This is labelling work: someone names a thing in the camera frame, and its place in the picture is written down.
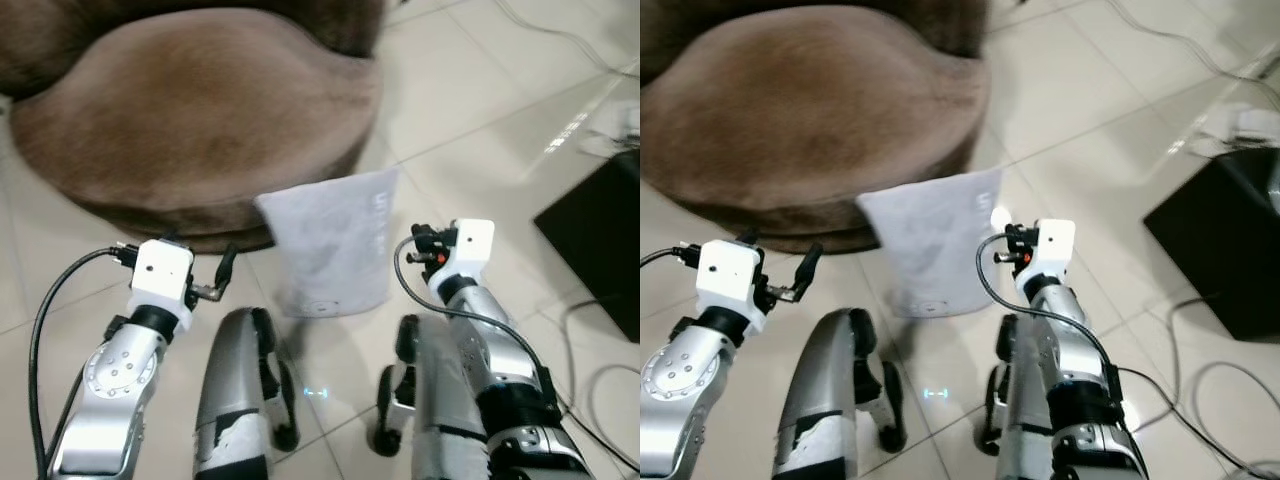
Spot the grey rectangular pillow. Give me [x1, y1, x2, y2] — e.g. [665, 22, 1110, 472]
[255, 167, 401, 319]
[855, 167, 1004, 319]

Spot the brown round velvet sofa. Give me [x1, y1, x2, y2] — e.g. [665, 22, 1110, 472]
[640, 0, 993, 256]
[0, 0, 386, 253]

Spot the silver robot left leg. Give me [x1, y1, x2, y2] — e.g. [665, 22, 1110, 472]
[192, 307, 301, 480]
[772, 307, 909, 480]

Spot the silver robot leg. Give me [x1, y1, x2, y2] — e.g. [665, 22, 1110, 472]
[192, 307, 301, 480]
[980, 315, 1061, 480]
[772, 307, 909, 480]
[372, 315, 491, 480]

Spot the silver robot right leg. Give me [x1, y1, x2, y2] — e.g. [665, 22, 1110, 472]
[980, 315, 1061, 480]
[372, 315, 491, 480]

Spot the black box ottoman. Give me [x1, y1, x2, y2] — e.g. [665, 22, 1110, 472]
[1143, 145, 1280, 343]
[533, 150, 641, 343]

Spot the crumpled white grey cloth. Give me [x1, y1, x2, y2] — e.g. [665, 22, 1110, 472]
[580, 100, 641, 156]
[1195, 100, 1280, 156]

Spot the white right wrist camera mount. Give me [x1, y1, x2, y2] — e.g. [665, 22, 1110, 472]
[1015, 218, 1076, 296]
[432, 220, 496, 301]

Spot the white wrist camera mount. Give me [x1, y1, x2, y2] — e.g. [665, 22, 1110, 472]
[432, 220, 496, 301]
[1015, 218, 1076, 296]
[130, 238, 196, 331]
[697, 238, 769, 334]

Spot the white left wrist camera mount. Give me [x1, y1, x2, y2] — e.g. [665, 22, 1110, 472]
[697, 238, 769, 334]
[130, 238, 196, 331]

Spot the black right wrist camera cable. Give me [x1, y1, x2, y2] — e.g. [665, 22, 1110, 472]
[393, 235, 566, 411]
[975, 232, 1126, 401]

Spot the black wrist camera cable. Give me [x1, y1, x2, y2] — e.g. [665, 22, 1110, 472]
[640, 245, 701, 271]
[393, 235, 566, 411]
[28, 245, 136, 479]
[975, 232, 1126, 401]

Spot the black left wrist camera cable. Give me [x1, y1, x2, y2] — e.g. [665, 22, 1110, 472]
[640, 245, 701, 271]
[28, 245, 136, 479]

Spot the long black floor cable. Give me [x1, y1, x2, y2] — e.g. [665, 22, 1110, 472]
[495, 0, 641, 76]
[1105, 0, 1280, 81]

